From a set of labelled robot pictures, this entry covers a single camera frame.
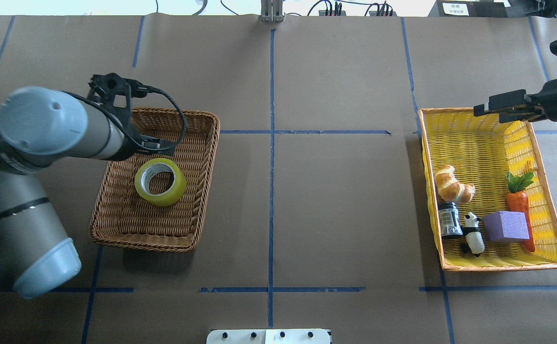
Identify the yellow plastic basket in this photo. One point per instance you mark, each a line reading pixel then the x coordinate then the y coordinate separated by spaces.
pixel 483 151

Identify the black box with label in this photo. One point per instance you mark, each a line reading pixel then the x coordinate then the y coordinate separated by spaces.
pixel 468 8

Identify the aluminium frame post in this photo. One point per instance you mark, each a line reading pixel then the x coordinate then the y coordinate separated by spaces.
pixel 271 11

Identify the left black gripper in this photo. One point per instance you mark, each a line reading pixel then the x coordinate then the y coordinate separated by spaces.
pixel 132 145

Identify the yellow tape roll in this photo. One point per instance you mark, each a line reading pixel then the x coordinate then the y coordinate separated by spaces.
pixel 149 170

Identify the panda figurine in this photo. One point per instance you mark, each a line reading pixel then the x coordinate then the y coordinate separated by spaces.
pixel 472 241

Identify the toy croissant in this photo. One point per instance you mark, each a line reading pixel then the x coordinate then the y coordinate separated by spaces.
pixel 450 189

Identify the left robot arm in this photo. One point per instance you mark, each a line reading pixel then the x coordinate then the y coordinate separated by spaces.
pixel 39 126

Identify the purple foam block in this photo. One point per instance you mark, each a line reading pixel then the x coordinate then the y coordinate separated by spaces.
pixel 506 227

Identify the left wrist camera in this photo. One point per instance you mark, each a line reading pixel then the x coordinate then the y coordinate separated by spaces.
pixel 113 91

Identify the small black jar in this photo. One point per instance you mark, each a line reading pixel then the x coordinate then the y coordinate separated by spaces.
pixel 450 227

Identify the white mounting plate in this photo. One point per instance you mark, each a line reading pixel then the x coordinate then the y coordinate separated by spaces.
pixel 270 336

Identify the toy carrot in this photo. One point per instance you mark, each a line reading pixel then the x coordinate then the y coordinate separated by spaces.
pixel 518 201

